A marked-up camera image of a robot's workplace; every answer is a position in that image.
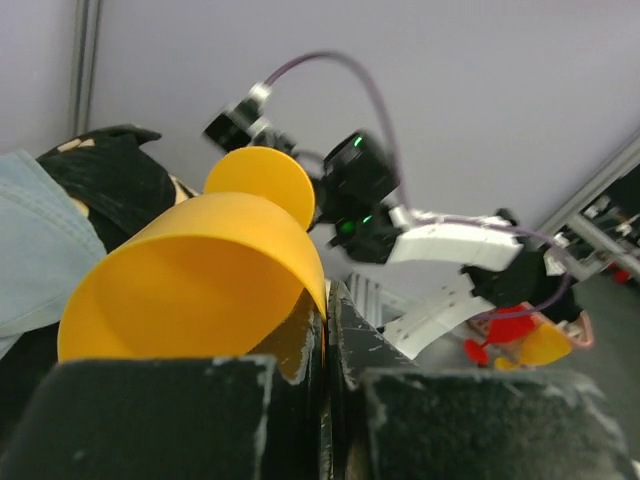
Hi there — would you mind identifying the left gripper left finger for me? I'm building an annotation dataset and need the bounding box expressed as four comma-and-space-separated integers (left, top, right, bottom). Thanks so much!
1, 295, 324, 479

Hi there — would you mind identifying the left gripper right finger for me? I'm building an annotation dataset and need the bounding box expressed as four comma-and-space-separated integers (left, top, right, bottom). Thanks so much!
327, 282, 635, 479

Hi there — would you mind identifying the orange wine glass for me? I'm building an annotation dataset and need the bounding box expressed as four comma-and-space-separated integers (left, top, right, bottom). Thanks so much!
57, 146, 326, 363

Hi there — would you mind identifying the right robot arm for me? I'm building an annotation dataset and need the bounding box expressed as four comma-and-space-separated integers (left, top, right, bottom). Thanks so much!
312, 130, 582, 359

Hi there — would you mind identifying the red wine glass background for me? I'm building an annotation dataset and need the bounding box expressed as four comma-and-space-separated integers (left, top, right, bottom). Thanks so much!
464, 304, 536, 367

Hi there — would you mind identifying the yellow wine glass background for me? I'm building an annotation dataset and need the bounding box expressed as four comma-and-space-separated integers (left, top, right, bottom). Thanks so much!
494, 323, 573, 370

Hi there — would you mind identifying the light blue folded towel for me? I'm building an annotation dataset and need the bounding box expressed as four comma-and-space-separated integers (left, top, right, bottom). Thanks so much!
1, 151, 106, 355

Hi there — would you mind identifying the black patterned blanket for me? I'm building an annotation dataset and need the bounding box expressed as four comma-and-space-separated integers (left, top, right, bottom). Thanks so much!
1, 125, 197, 442

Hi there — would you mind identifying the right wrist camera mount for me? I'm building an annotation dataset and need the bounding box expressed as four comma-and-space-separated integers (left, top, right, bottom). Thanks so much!
203, 83, 276, 153

